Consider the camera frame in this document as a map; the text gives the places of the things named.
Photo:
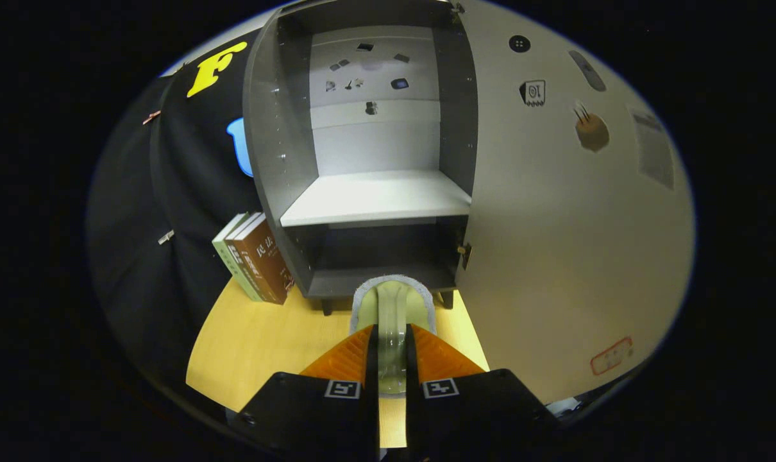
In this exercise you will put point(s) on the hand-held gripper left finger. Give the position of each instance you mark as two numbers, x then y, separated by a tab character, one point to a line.
311	417

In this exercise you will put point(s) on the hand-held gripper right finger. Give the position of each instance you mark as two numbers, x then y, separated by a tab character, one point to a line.
478	417

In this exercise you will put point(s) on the small green dish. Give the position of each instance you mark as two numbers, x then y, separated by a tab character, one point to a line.
420	308

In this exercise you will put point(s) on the brown book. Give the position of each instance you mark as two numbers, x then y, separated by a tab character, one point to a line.
269	256

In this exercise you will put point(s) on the dark grey cabinet body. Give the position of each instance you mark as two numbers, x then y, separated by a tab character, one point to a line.
375	199

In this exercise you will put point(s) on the silver cloth clip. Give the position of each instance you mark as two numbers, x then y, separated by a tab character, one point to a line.
165	237

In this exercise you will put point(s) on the black backdrop cloth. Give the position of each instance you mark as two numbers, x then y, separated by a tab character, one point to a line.
170	192

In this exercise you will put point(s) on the pink cloth clip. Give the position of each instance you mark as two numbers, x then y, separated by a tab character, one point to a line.
151	117

